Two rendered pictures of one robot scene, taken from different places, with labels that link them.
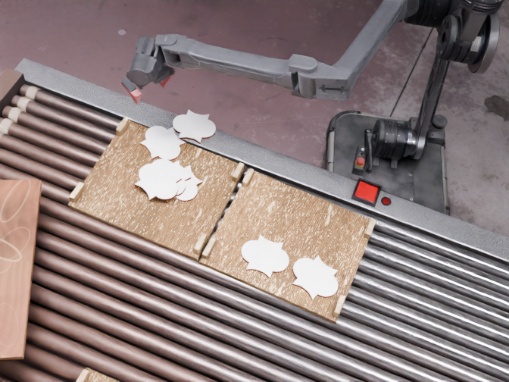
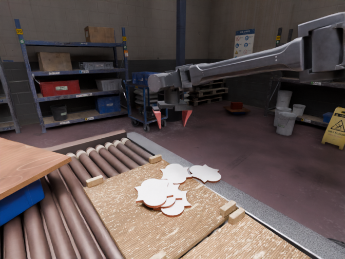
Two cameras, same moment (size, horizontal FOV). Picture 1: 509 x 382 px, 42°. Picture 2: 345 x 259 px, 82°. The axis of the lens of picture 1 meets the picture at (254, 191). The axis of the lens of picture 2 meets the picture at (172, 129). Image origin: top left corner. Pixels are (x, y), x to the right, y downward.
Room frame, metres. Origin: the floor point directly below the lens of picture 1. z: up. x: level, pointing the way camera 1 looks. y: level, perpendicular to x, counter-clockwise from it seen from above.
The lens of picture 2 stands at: (0.66, -0.09, 1.39)
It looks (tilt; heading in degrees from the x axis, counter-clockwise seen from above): 21 degrees down; 36
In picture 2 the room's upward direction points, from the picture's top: straight up
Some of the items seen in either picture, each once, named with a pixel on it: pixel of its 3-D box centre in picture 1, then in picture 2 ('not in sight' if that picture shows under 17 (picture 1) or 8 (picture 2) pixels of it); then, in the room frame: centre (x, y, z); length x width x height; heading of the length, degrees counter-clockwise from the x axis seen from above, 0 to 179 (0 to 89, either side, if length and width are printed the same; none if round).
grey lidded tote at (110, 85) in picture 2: not in sight; (109, 84); (3.44, 3.75, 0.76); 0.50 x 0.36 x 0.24; 168
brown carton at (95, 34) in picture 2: not in sight; (99, 36); (3.38, 3.78, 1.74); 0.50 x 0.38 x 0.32; 162
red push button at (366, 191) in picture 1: (366, 192); not in sight; (1.16, -0.34, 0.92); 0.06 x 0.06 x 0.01; 76
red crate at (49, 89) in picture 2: not in sight; (59, 87); (2.52, 4.08, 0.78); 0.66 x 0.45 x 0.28; 162
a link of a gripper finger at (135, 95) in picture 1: (138, 89); (163, 116); (1.21, 0.37, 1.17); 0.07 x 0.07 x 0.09; 52
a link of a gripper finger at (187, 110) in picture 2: (158, 77); (180, 115); (1.27, 0.32, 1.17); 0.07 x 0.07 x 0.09; 52
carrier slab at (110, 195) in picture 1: (159, 186); (155, 199); (1.06, 0.28, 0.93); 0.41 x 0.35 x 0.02; 75
